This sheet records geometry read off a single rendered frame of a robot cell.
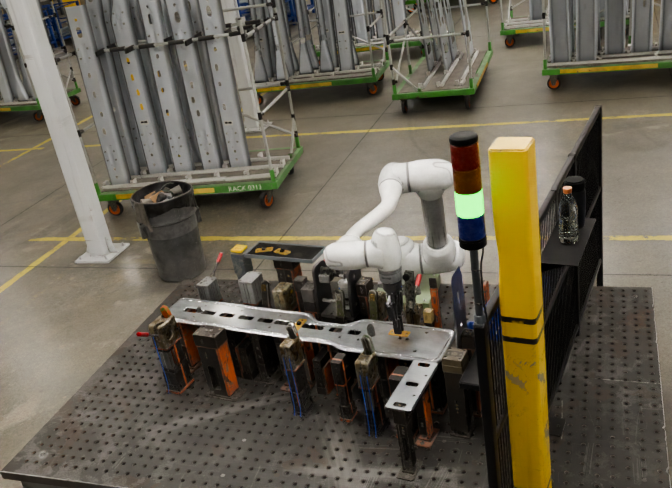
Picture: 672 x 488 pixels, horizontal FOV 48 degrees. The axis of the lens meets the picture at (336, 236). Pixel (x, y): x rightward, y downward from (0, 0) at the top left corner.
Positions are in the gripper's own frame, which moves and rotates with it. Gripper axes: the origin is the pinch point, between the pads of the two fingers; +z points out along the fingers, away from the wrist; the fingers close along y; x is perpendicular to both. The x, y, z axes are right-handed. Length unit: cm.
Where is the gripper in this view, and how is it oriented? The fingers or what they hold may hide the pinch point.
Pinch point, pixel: (398, 324)
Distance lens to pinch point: 299.0
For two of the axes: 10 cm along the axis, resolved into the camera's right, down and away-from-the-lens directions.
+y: -4.4, 4.4, -7.8
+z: 1.6, 8.9, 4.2
